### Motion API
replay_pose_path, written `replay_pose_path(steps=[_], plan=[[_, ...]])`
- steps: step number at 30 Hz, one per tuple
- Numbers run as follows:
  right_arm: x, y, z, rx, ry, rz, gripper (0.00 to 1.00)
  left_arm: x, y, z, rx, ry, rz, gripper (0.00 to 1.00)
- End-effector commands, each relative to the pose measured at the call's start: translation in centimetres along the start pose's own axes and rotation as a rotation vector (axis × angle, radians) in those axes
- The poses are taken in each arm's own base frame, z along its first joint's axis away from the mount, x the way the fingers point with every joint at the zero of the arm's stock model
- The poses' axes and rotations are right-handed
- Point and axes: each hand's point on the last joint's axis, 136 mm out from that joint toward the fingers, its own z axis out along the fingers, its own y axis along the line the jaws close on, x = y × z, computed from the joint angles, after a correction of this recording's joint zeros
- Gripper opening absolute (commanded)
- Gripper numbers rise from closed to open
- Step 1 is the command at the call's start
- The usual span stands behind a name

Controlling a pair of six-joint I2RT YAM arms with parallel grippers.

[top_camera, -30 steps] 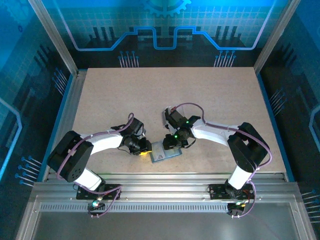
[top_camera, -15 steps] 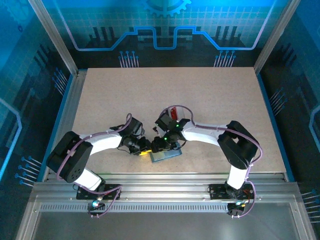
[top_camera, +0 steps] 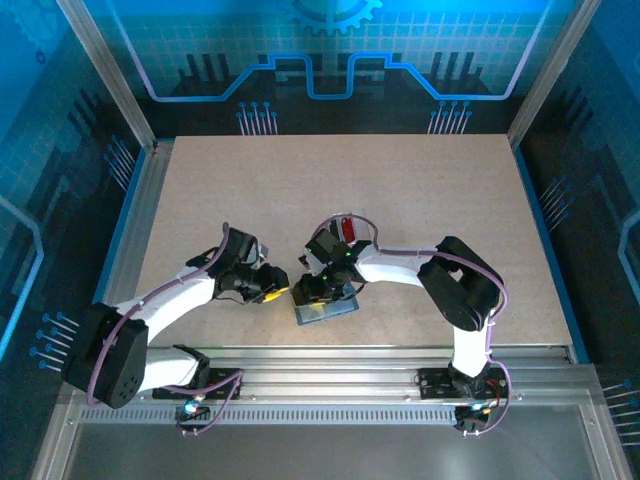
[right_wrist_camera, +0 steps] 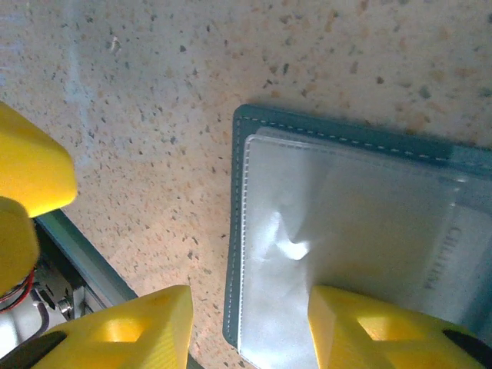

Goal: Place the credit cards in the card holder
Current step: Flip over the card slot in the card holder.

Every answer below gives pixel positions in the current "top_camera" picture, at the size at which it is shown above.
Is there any teal card holder wallet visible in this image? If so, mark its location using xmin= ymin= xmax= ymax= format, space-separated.
xmin=292 ymin=294 xmax=362 ymax=327

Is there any blue table edge strip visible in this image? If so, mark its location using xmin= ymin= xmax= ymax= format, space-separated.
xmin=89 ymin=147 xmax=151 ymax=311
xmin=513 ymin=143 xmax=591 ymax=365

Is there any small LED connector board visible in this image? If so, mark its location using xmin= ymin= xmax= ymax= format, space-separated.
xmin=173 ymin=397 xmax=214 ymax=437
xmin=453 ymin=399 xmax=496 ymax=439

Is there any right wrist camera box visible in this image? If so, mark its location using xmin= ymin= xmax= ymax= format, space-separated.
xmin=298 ymin=249 xmax=326 ymax=276

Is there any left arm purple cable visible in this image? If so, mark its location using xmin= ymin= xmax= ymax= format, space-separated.
xmin=85 ymin=222 xmax=246 ymax=437

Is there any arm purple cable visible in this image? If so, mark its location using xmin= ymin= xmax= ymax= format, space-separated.
xmin=85 ymin=222 xmax=246 ymax=437
xmin=309 ymin=214 xmax=511 ymax=439

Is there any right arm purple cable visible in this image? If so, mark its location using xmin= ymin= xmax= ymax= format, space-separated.
xmin=309 ymin=214 xmax=511 ymax=439

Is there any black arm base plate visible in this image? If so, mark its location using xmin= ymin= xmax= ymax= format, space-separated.
xmin=412 ymin=367 xmax=511 ymax=401
xmin=152 ymin=367 xmax=244 ymax=401

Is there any slotted grey cable duct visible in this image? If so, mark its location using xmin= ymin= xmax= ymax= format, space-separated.
xmin=79 ymin=405 xmax=459 ymax=427

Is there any aluminium side rail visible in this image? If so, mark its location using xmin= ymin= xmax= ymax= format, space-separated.
xmin=94 ymin=142 xmax=175 ymax=351

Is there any grey metal lower frame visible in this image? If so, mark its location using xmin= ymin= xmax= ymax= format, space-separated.
xmin=29 ymin=389 xmax=634 ymax=480

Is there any aluminium frame post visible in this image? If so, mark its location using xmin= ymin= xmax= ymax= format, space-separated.
xmin=505 ymin=0 xmax=604 ymax=149
xmin=53 ymin=0 xmax=160 ymax=152

